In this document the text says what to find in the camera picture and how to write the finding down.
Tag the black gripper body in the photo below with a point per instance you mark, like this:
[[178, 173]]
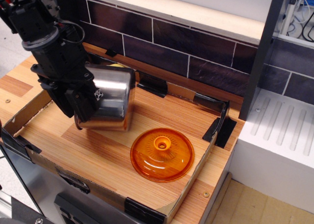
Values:
[[61, 60]]

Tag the shiny metal pot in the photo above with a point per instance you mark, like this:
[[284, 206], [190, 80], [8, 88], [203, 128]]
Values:
[[116, 105]]

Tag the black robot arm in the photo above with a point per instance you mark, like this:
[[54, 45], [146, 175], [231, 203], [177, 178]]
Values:
[[34, 19]]

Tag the orange plastic pot lid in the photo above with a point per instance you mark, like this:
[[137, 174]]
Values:
[[162, 155]]

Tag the cardboard fence with black tape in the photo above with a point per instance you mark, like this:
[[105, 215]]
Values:
[[53, 157]]

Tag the yellow plastic toy food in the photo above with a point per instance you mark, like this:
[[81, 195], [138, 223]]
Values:
[[116, 65]]

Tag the black oven front panel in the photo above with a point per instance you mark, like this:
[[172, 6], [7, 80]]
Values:
[[70, 213]]

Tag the white drying rack sink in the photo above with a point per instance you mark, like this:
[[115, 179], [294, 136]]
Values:
[[274, 153]]

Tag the dark grey shelf frame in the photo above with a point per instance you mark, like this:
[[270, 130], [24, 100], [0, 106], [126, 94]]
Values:
[[216, 53]]

